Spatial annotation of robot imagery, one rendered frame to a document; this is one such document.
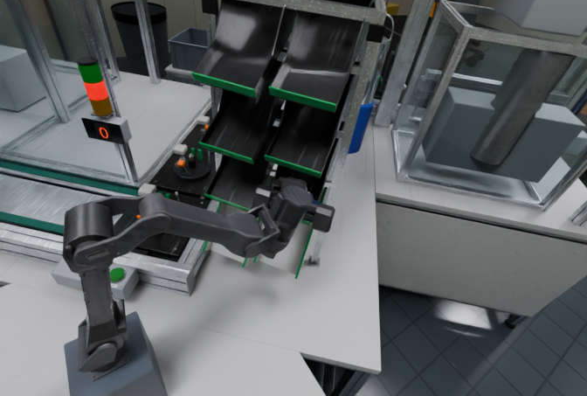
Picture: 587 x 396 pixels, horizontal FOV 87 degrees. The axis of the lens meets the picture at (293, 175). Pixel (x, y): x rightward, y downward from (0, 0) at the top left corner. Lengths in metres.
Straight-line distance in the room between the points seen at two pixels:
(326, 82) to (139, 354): 0.67
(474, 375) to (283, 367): 1.42
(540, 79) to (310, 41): 0.92
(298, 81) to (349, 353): 0.75
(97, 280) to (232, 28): 0.54
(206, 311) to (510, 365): 1.80
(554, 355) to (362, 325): 1.67
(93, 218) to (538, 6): 1.36
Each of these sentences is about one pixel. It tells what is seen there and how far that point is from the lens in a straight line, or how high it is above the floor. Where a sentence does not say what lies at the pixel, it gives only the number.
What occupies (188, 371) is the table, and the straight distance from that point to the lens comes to 0.98.
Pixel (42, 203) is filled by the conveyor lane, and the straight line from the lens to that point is 1.39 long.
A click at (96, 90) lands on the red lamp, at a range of 1.05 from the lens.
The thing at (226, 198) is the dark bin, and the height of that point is 1.20.
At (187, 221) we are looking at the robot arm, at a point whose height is 1.42.
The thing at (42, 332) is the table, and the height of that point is 0.86.
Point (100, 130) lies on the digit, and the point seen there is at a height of 1.21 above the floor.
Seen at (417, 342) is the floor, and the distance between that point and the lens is 2.13.
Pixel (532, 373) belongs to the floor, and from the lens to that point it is 2.42.
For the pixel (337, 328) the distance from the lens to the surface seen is 1.04.
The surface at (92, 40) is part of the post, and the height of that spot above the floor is 1.46.
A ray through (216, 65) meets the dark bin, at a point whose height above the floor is 1.53.
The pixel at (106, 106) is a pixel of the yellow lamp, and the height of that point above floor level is 1.29.
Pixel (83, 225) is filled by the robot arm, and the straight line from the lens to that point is 0.48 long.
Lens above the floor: 1.78
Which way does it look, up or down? 40 degrees down
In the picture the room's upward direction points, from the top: 8 degrees clockwise
